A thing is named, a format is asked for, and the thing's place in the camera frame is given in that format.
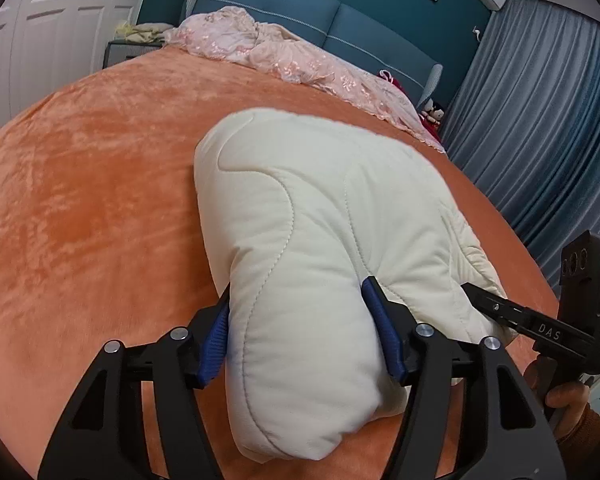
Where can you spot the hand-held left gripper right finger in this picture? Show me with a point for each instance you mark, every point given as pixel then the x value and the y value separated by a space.
pixel 386 332

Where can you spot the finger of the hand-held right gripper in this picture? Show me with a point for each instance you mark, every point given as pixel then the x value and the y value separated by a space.
pixel 500 310

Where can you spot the grey-blue curtain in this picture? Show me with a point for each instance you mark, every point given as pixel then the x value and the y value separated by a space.
pixel 530 125

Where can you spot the small red cloth item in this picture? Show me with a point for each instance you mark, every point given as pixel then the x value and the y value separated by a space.
pixel 391 80

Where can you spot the red plush toy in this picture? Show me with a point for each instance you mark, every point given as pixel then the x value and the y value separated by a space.
pixel 432 112

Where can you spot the cream quilted jacket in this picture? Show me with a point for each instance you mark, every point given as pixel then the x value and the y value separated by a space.
pixel 330 240

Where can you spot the dark nightstand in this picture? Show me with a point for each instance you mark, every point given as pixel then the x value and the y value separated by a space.
pixel 125 52

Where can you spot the pink embroidered quilt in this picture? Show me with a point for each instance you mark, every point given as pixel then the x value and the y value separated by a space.
pixel 290 57

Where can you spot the person's right hand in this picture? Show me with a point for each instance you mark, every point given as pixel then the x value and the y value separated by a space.
pixel 565 402

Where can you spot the white wardrobe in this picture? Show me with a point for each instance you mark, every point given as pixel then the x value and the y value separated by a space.
pixel 65 25

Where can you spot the orange velvet bed blanket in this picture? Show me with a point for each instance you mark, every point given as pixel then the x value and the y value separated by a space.
pixel 95 200

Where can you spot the pale yellow cloth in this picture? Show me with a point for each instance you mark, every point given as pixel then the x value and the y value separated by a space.
pixel 145 32

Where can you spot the blue padded headboard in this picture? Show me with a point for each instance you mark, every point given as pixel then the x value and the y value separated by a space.
pixel 300 20

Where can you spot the person's right forearm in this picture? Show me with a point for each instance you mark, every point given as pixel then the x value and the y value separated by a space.
pixel 590 435

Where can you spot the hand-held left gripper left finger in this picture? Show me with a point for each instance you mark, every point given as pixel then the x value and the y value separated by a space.
pixel 214 342

